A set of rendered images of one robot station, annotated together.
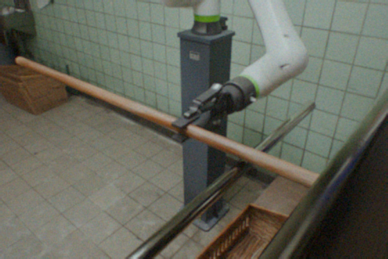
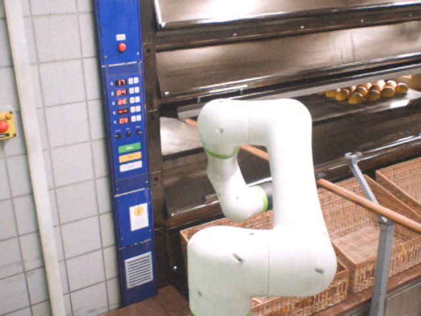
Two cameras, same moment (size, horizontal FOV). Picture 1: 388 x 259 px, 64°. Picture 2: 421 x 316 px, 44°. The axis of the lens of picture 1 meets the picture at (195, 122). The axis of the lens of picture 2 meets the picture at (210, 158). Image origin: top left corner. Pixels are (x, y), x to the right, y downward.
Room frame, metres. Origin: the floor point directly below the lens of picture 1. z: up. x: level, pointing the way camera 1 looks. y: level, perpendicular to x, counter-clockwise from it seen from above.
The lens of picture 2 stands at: (2.37, 0.23, 1.96)
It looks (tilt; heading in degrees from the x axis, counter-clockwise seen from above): 21 degrees down; 199
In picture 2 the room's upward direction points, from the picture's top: 1 degrees counter-clockwise
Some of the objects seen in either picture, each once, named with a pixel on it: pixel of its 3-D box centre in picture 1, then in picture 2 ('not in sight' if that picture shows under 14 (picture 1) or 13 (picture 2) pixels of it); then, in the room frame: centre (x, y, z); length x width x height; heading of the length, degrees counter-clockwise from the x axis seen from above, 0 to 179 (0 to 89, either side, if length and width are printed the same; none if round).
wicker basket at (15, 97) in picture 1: (32, 92); not in sight; (3.15, 1.81, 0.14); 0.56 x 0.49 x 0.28; 56
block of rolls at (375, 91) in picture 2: not in sight; (346, 84); (-0.85, -0.01, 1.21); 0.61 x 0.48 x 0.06; 50
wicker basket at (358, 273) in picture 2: not in sight; (359, 227); (0.05, 0.17, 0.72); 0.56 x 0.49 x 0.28; 141
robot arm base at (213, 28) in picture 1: (213, 23); not in sight; (1.57, -0.09, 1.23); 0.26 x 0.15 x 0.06; 141
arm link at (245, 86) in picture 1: (238, 95); (265, 196); (0.81, -0.12, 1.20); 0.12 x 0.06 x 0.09; 52
